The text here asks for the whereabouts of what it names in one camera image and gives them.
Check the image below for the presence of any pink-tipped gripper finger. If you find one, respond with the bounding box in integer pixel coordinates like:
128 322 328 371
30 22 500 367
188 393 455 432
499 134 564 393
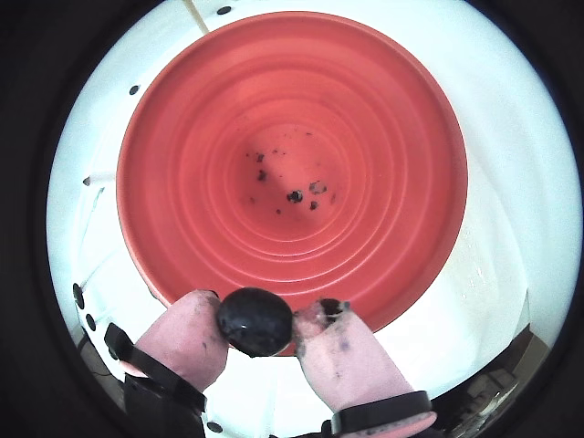
294 297 439 438
103 289 229 438

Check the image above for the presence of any red collapsible cup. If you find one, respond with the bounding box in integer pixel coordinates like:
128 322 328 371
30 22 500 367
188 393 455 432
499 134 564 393
116 11 469 358

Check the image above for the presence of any white foam board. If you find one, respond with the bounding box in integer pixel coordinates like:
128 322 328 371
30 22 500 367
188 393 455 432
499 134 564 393
45 0 577 438

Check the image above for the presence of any tall beige wooden stick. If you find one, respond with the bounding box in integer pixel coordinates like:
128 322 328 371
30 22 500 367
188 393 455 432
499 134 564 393
183 0 212 36

